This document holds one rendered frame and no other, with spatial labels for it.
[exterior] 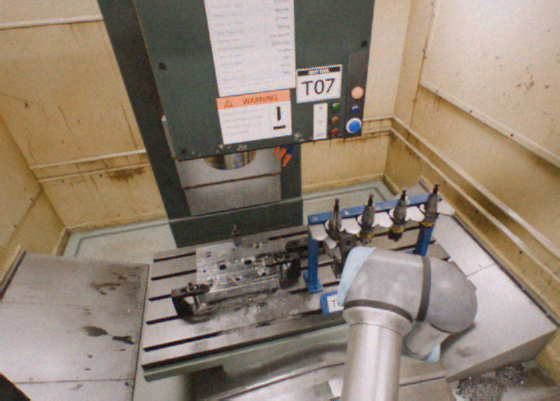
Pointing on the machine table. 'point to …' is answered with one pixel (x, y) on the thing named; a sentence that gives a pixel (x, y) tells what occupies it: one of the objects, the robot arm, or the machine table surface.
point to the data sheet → (251, 34)
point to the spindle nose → (231, 160)
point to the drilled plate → (251, 282)
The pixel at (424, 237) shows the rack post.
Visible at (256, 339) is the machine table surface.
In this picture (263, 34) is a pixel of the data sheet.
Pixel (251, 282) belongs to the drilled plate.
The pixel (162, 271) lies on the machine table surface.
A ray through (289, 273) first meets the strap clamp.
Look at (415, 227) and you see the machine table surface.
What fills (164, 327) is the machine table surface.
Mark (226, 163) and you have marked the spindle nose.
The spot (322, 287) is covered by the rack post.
